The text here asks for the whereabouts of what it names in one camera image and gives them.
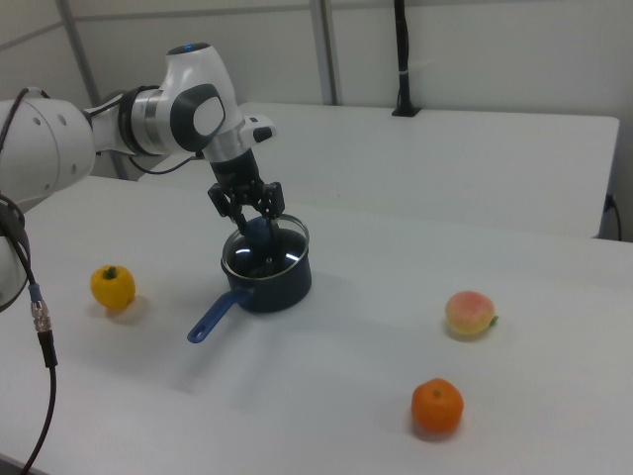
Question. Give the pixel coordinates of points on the grey partition post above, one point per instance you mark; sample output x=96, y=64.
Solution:
x=79, y=54
x=326, y=49

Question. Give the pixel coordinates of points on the pink yellow peach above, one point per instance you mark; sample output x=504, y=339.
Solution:
x=469, y=315

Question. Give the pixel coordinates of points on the orange mandarin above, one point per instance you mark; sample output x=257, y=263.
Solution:
x=437, y=407

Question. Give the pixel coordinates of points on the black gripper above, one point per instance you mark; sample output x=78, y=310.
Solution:
x=235, y=170

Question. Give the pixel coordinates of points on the dark blue saucepan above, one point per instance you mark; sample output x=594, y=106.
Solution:
x=282, y=294

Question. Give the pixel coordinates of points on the yellow bell pepper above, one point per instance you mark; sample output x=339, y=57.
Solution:
x=113, y=288

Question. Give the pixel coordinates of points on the glass lid with blue knob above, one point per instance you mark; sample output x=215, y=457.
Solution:
x=277, y=250

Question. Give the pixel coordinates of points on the black camera stand pole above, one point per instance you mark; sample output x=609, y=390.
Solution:
x=405, y=74

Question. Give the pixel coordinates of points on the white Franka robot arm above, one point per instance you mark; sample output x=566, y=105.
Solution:
x=193, y=79

